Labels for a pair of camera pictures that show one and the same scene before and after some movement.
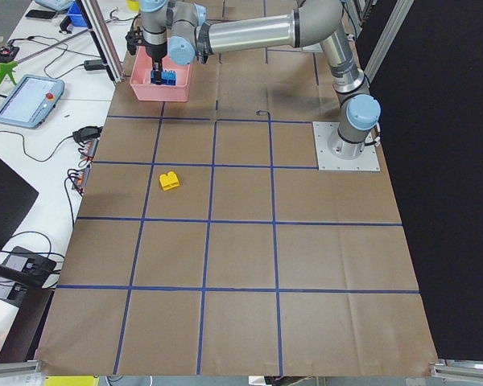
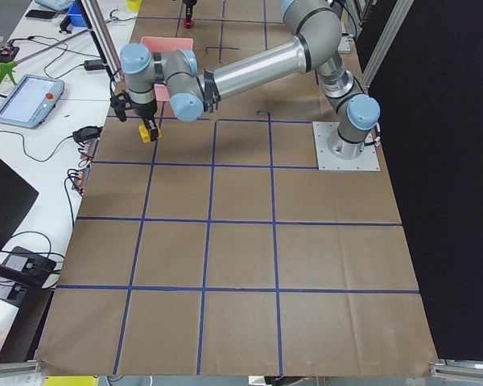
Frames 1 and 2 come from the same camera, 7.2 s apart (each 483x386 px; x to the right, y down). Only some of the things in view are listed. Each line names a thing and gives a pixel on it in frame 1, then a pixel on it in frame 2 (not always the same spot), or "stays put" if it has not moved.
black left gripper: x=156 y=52 -> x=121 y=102
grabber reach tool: x=5 y=67 stays put
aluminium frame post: x=95 y=18 stays put
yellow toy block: x=169 y=181 -> x=144 y=133
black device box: x=30 y=263 stays put
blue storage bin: x=76 y=14 stays put
